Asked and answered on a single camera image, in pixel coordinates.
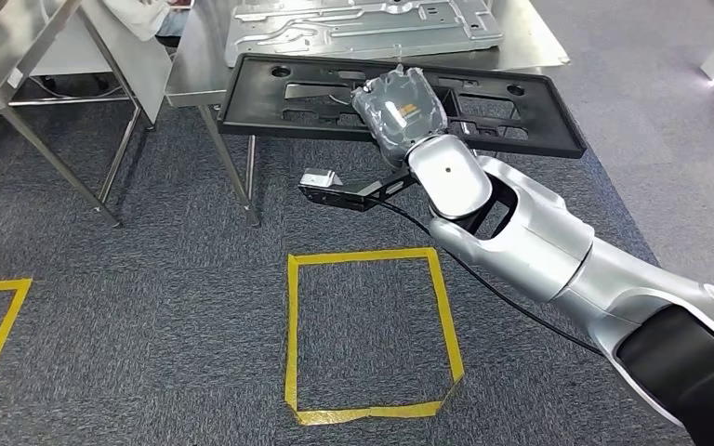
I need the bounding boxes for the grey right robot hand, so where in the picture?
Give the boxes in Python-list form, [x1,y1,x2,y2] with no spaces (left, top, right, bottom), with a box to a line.
[350,64,451,168]

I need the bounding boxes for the black plastic plate part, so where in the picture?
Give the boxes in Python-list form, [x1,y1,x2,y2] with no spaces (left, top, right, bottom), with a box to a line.
[216,52,588,160]

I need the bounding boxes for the steel workbench table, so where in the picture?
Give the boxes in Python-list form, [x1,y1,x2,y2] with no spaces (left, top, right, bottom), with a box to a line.
[165,0,572,229]

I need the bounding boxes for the stamped metal panel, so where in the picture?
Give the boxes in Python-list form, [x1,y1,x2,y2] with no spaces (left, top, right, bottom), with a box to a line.
[224,0,506,69]

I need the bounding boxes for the yellow floor tape square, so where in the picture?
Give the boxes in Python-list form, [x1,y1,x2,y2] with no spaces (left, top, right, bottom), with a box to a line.
[283,245,467,427]

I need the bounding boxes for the seated person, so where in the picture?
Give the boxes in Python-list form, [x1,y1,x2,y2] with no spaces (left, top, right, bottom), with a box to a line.
[101,0,197,50]

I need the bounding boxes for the steel side table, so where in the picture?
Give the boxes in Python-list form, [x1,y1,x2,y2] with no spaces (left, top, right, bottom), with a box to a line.
[0,0,175,230]

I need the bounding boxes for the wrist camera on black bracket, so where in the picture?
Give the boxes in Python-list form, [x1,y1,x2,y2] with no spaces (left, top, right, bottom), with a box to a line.
[297,165,420,214]

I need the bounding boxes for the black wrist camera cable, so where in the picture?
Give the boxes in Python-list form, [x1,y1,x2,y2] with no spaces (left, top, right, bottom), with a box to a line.
[372,200,604,357]

